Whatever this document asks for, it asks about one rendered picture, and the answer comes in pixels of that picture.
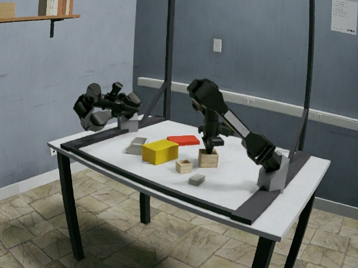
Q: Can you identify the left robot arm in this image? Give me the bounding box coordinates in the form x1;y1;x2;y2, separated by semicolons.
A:
187;78;282;173

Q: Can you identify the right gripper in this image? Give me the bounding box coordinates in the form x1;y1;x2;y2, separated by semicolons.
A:
100;93;140;118

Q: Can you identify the yellow foam block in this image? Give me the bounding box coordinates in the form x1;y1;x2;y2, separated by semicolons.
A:
142;139;179;165

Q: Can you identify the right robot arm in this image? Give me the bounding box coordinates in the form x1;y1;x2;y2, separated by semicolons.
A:
74;82;143;132

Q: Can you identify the red flat rectangular block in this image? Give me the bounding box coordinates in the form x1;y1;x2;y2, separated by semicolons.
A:
167;135;200;146

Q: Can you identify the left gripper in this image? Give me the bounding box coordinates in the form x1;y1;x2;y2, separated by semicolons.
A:
198;119;225;154

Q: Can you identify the white open box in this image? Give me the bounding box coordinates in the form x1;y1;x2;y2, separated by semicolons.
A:
125;137;149;155

